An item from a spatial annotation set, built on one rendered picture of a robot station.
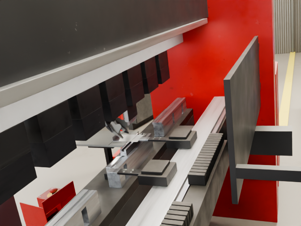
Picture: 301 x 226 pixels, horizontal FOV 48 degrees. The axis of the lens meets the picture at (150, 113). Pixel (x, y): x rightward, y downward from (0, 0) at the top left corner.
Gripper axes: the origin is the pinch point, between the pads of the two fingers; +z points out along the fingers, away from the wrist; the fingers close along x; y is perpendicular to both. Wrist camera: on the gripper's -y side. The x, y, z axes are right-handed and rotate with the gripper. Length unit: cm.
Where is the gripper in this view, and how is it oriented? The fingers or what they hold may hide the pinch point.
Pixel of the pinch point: (122, 134)
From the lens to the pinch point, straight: 164.1
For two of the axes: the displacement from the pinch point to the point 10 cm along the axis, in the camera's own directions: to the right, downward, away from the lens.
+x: 3.6, -3.2, 8.8
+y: 6.2, -6.2, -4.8
